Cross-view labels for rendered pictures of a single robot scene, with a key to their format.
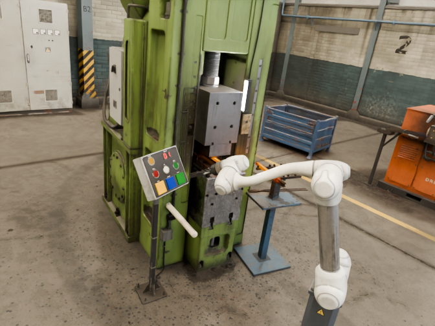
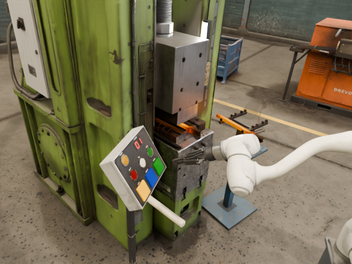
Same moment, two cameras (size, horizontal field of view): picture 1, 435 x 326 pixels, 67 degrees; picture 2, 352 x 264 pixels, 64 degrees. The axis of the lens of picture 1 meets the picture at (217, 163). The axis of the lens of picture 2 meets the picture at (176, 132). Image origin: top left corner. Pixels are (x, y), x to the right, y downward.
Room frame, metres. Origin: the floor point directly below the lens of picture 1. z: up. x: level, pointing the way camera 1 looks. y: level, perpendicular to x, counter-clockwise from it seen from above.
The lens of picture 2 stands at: (0.86, 0.45, 1.95)
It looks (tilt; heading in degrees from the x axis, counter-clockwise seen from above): 31 degrees down; 346
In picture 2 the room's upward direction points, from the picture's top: 3 degrees clockwise
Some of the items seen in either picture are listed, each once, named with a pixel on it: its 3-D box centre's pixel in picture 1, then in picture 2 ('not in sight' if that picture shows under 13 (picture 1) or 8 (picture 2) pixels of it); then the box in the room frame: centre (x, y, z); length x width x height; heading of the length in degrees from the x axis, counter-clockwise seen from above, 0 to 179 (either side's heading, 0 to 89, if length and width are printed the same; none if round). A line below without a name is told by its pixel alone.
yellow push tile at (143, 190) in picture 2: (160, 187); (142, 190); (1.88, 0.34, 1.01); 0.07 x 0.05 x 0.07; 150
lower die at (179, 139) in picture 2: (204, 159); (163, 123); (2.59, 0.11, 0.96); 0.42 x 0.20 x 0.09; 35
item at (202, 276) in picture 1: (208, 268); (182, 234); (2.38, -0.04, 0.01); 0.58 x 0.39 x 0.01; 125
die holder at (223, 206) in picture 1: (206, 185); (166, 150); (2.63, 0.07, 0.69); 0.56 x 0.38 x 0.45; 35
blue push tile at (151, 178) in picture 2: (170, 183); (150, 177); (1.97, 0.29, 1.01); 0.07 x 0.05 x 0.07; 150
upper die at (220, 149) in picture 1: (206, 141); (164, 103); (2.59, 0.11, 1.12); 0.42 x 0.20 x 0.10; 35
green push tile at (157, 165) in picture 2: (180, 178); (157, 166); (2.05, 0.24, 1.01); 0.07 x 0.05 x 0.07; 150
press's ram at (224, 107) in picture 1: (214, 111); (170, 66); (2.62, 0.07, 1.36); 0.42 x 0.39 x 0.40; 35
